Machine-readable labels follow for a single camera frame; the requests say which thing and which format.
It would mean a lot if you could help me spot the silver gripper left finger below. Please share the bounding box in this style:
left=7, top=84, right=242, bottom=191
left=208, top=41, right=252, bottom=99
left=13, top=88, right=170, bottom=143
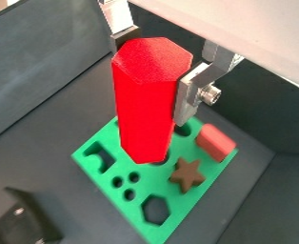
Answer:
left=97, top=0, right=141, bottom=52

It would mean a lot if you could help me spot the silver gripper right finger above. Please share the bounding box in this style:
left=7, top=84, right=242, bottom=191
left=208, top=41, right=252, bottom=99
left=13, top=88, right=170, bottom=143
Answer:
left=174, top=40, right=244, bottom=126

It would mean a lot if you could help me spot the red hexagon prism block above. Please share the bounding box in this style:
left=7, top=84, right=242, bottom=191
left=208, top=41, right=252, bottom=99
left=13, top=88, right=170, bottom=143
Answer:
left=112, top=37, right=194, bottom=164

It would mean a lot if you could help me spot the green shape sorter board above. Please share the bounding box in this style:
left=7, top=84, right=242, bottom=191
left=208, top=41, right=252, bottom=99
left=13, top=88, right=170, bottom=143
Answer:
left=72, top=118, right=235, bottom=244

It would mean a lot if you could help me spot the salmon rounded rectangle block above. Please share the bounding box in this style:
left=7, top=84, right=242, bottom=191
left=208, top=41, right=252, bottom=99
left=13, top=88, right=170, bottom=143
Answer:
left=196, top=124, right=236, bottom=162

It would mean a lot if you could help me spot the brown star block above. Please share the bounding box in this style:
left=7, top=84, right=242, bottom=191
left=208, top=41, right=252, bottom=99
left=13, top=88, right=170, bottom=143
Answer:
left=170, top=157, right=206, bottom=193

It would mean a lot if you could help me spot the black curved holder stand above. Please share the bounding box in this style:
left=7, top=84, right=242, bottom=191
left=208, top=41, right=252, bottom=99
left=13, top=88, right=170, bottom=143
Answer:
left=0, top=187, right=64, bottom=244

